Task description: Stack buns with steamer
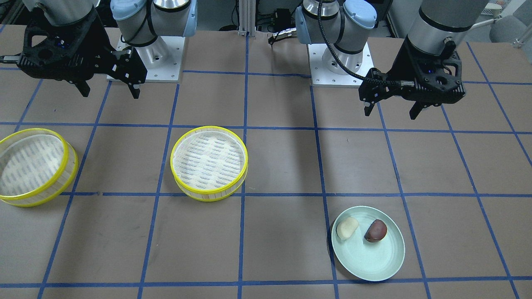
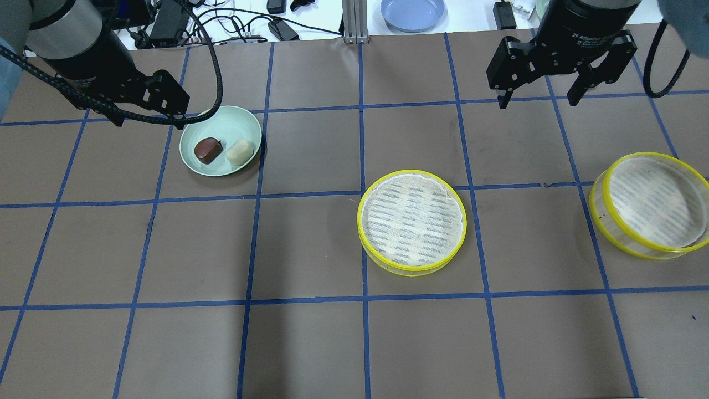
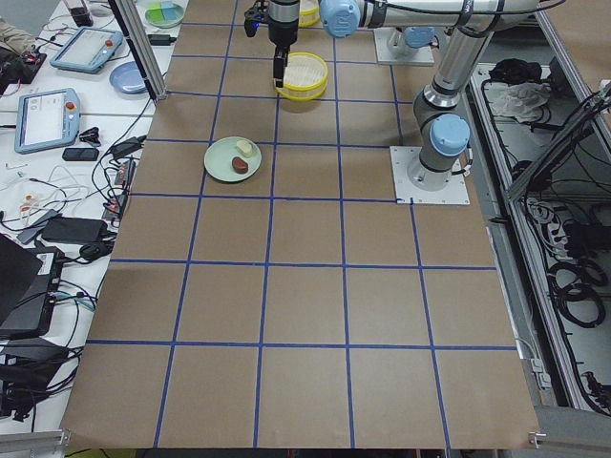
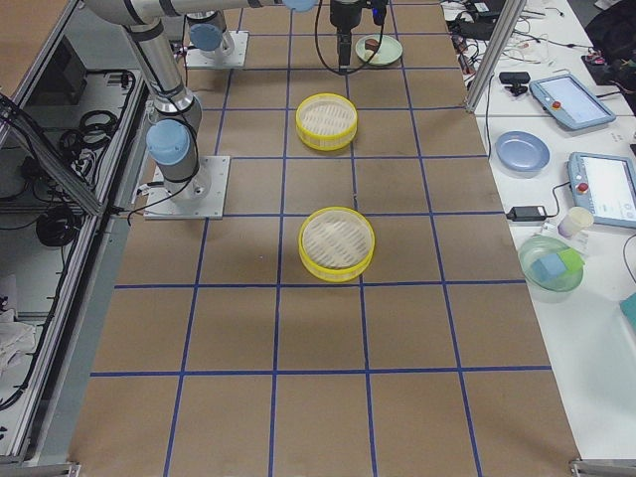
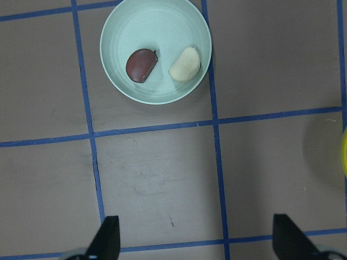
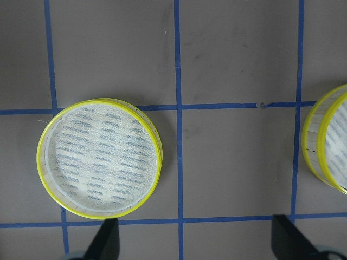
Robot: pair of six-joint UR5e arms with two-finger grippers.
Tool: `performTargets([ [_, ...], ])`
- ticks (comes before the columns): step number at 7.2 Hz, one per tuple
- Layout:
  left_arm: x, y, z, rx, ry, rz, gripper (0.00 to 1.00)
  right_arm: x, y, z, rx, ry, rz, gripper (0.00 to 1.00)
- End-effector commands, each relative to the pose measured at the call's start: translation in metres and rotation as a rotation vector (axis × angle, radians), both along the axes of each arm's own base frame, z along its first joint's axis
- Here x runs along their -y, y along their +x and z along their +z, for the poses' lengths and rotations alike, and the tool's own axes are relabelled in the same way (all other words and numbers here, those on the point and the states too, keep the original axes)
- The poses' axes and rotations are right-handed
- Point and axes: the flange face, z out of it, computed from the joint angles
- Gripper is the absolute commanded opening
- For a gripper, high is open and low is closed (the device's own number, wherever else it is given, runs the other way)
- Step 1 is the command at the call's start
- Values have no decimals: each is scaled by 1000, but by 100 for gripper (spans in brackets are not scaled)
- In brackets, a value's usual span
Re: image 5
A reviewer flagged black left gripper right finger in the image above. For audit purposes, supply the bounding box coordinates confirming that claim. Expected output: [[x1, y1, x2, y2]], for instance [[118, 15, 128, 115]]
[[272, 214, 319, 259]]

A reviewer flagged white steamed bun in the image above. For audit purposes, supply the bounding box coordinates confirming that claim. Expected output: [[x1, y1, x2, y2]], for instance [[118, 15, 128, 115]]
[[169, 47, 201, 82]]

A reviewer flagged light green round plate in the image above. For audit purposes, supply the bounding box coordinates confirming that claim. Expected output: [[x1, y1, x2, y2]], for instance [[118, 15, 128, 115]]
[[100, 1, 212, 105]]

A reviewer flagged brown chocolate bun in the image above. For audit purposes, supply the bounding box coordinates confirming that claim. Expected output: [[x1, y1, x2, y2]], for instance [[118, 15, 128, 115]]
[[126, 49, 158, 83]]

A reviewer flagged yellow rimmed steamer basket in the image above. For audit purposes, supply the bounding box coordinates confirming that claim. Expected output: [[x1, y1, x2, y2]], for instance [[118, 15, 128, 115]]
[[340, 128, 347, 177]]

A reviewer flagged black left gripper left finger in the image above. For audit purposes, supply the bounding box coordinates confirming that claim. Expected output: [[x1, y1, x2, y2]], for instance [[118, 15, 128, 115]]
[[85, 216, 120, 258]]

